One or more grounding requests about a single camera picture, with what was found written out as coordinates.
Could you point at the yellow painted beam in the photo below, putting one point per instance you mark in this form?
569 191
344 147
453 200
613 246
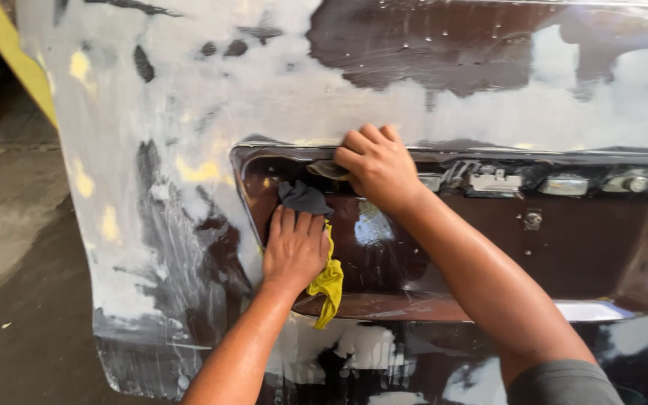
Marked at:
14 53

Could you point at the person's right hand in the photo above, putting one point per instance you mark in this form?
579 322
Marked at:
380 166

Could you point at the person's left hand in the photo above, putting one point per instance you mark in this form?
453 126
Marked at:
295 253

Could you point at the grey and yellow rag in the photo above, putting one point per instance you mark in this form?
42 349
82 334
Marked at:
318 247

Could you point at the brown sanded car tailgate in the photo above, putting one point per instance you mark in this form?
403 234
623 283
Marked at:
358 169

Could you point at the sandpaper piece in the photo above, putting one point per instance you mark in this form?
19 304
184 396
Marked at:
327 169

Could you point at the grey shirt sleeve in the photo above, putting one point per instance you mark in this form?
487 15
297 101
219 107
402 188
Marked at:
563 385

